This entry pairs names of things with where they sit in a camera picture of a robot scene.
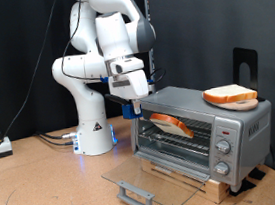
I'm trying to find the wooden slatted crate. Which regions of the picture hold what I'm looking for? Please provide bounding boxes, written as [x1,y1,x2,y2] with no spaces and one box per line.
[139,148,233,205]

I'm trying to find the black base cable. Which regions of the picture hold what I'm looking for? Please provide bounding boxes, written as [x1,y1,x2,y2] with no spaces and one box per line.
[34,126,79,144]
[37,131,77,151]

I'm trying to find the metal spatula with blue grip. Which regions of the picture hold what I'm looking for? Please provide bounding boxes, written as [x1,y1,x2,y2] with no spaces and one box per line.
[104,88,153,124]

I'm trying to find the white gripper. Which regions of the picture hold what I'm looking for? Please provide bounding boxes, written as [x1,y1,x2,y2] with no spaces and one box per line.
[105,56,154,119]

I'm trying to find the black camera cable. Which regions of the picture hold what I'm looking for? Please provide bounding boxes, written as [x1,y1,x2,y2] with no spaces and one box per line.
[52,0,168,96]

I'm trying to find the white bread slice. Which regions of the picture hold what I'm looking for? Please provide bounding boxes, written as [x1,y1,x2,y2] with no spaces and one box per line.
[148,108,196,145]
[201,81,259,106]

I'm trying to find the silver oven knob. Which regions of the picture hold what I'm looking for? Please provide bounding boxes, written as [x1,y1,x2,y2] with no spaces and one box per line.
[215,139,232,156]
[212,160,231,178]

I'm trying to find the black backdrop curtain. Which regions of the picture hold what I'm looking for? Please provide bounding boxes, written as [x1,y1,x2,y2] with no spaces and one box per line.
[0,0,163,145]

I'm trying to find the black metal bookend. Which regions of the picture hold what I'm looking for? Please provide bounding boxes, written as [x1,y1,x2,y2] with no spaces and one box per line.
[230,44,266,105]

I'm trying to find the grey emergency stop box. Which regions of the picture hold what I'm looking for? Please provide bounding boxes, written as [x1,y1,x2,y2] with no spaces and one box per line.
[0,129,15,160]

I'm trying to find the black hanging cable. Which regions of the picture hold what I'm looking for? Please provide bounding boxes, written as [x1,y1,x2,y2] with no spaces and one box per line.
[0,0,82,173]

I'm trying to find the silver toaster oven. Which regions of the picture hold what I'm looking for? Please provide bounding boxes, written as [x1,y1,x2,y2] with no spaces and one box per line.
[124,73,275,205]

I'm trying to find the grey backdrop curtain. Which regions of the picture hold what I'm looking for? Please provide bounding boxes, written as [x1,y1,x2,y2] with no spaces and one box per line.
[146,0,275,204]

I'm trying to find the metal wire oven rack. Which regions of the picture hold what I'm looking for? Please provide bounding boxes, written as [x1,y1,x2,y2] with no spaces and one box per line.
[136,111,218,165]

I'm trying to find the glass oven door with handle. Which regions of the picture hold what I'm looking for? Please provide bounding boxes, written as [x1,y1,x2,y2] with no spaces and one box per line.
[98,140,216,205]

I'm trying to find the black tape patch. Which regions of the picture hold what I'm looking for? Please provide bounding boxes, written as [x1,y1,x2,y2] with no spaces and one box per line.
[227,176,257,198]
[247,165,268,182]

